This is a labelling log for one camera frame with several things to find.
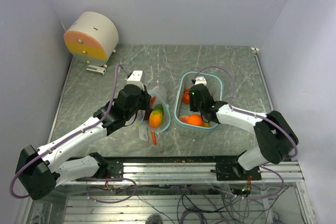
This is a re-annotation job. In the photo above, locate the watermelon slice toy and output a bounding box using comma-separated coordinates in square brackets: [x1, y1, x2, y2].
[149, 96, 156, 108]

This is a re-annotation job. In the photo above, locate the light blue plastic basket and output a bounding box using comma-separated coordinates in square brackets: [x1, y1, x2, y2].
[172, 71, 224, 138]

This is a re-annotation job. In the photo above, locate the green yellow toy mango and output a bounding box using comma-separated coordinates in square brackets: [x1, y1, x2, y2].
[149, 104, 164, 127]

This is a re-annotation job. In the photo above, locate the clear zip top bag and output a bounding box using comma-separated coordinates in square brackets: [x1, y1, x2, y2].
[136, 86, 171, 145]

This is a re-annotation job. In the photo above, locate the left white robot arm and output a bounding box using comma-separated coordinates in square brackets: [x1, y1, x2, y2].
[10, 81, 151, 200]

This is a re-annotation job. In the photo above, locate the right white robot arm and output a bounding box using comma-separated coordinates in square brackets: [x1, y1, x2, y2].
[189, 84, 299, 180]

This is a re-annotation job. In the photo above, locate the orange toy fruit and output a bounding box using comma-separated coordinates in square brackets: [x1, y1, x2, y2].
[186, 114, 204, 126]

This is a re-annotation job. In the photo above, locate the pink toy peach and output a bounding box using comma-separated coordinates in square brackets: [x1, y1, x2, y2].
[178, 115, 189, 123]

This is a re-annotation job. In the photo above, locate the round cream drawer box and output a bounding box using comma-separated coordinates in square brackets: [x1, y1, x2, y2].
[64, 11, 119, 67]

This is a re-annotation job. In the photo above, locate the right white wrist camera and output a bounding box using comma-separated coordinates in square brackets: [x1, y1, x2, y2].
[192, 76, 207, 86]

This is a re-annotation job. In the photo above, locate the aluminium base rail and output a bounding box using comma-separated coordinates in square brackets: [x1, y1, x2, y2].
[62, 162, 305, 184]

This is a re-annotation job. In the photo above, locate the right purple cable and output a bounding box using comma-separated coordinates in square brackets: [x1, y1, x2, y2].
[191, 66, 299, 159]

